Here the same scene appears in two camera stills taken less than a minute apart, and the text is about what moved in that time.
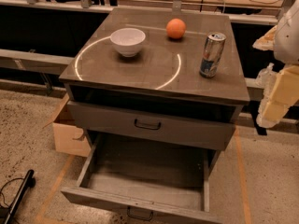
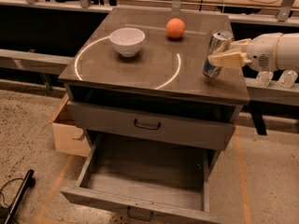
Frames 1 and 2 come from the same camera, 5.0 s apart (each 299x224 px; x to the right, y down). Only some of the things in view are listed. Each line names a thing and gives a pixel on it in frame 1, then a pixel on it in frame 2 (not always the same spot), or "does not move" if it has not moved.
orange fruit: [176, 28] does not move
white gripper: [288, 39] to [263, 52]
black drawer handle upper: [145, 127] does not move
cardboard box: [68, 137] does not move
